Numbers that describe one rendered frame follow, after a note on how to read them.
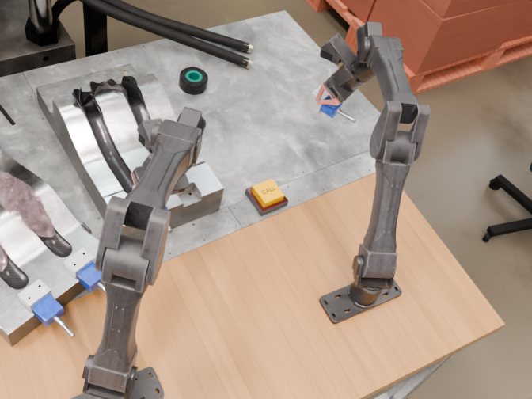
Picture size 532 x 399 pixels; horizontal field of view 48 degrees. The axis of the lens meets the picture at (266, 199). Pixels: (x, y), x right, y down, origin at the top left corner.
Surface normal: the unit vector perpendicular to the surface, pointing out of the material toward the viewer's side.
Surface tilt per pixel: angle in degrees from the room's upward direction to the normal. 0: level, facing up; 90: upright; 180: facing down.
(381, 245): 52
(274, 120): 0
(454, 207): 0
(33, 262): 0
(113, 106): 21
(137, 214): 80
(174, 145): 10
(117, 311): 71
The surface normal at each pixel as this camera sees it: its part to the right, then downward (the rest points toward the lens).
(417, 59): -0.83, 0.33
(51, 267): 0.18, -0.60
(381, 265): 0.17, 0.25
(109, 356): -0.13, 0.52
